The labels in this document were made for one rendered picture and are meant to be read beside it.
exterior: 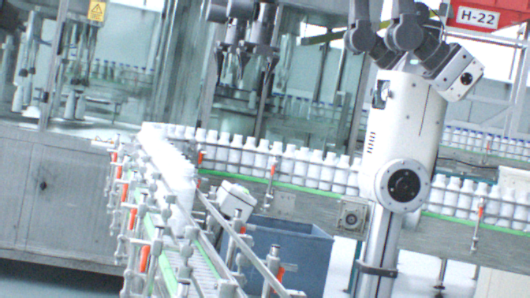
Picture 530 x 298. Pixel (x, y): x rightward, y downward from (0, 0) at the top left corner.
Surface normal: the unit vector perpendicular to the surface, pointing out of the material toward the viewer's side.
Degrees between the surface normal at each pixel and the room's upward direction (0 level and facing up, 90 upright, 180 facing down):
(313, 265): 90
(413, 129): 101
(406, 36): 89
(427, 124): 90
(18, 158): 90
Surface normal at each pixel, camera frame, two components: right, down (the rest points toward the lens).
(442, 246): -0.14, 0.03
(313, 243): 0.17, 0.08
